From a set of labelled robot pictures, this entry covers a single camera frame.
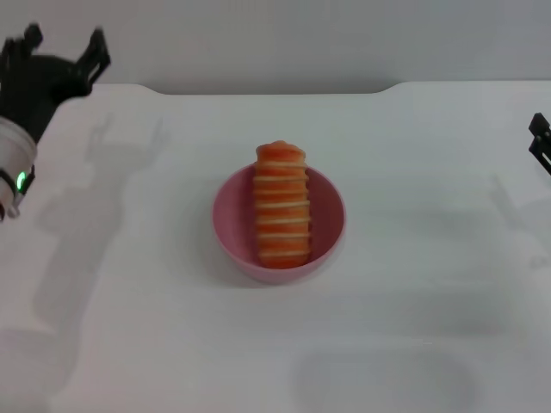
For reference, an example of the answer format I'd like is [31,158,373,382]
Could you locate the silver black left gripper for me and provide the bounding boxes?
[0,23,113,207]

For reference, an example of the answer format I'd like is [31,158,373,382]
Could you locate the pink plastic bowl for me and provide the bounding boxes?
[212,164,348,285]

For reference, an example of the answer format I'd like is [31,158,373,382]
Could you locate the orange ridged bread loaf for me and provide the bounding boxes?
[251,139,314,270]

